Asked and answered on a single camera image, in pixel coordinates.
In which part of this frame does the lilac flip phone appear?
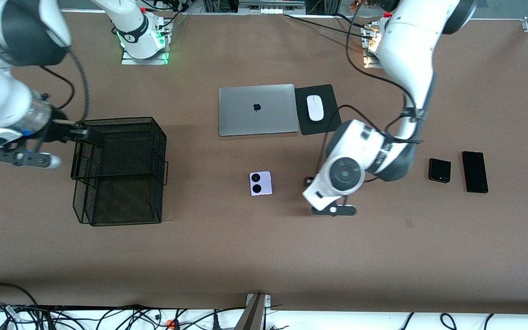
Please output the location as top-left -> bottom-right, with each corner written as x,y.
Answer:
249,170 -> 273,197

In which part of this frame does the black flip phone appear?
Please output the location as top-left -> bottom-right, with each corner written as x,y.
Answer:
429,158 -> 452,184

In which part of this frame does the black slab smartphone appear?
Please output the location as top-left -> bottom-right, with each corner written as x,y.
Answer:
462,151 -> 489,193

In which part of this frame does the white computer mouse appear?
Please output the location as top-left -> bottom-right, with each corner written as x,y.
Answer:
307,94 -> 325,122

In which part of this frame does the black mouse pad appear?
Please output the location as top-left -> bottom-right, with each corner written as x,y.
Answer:
294,84 -> 343,136

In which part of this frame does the silver closed laptop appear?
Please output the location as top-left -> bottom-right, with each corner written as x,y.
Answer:
218,83 -> 300,137

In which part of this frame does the grey power strip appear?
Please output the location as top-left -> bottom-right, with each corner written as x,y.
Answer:
238,0 -> 306,15

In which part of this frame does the black wire mesh two-tier rack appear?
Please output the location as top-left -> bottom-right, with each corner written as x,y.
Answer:
70,116 -> 169,226

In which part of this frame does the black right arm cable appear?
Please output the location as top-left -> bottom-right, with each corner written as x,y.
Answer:
39,48 -> 90,127

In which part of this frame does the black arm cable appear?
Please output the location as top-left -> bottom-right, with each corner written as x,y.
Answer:
321,0 -> 425,184
39,48 -> 90,127

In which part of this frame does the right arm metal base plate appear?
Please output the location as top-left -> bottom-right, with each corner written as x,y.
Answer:
121,28 -> 170,66

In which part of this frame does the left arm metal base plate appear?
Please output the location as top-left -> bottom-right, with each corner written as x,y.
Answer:
361,25 -> 384,69

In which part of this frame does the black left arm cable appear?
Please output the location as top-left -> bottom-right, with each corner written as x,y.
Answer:
321,0 -> 425,184

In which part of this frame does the aluminium camera mount post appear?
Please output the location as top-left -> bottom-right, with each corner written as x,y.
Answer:
235,293 -> 272,330

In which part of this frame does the black cable on table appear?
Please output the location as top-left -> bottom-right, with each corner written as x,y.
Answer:
284,13 -> 374,39

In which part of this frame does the black looped floor cable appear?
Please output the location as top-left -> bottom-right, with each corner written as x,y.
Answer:
0,283 -> 40,330

